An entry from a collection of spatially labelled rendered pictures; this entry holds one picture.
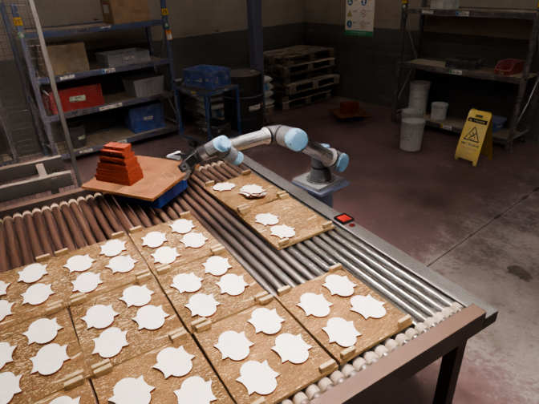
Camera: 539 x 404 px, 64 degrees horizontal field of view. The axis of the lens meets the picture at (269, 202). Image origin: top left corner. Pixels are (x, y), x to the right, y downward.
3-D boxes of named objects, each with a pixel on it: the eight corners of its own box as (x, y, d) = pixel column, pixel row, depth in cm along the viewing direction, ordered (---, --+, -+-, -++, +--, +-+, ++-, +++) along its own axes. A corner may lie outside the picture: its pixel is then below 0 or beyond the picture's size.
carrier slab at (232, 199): (251, 174, 286) (250, 172, 285) (288, 196, 255) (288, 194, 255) (203, 189, 268) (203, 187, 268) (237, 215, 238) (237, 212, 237)
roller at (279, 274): (176, 177, 296) (175, 171, 294) (384, 369, 149) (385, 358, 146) (169, 179, 294) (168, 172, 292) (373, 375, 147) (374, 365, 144)
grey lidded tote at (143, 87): (154, 88, 643) (151, 71, 632) (167, 91, 620) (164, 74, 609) (123, 94, 613) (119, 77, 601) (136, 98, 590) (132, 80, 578)
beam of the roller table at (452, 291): (241, 159, 327) (240, 151, 324) (496, 321, 169) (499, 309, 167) (231, 162, 323) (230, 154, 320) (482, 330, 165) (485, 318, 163)
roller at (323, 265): (203, 170, 306) (202, 163, 303) (423, 344, 158) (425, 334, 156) (196, 172, 303) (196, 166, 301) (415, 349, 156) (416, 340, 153)
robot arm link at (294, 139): (336, 151, 275) (279, 121, 237) (354, 157, 264) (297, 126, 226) (329, 169, 276) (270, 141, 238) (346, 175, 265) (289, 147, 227)
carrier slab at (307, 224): (289, 198, 253) (289, 195, 253) (334, 228, 222) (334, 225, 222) (237, 216, 237) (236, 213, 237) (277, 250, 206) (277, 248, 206)
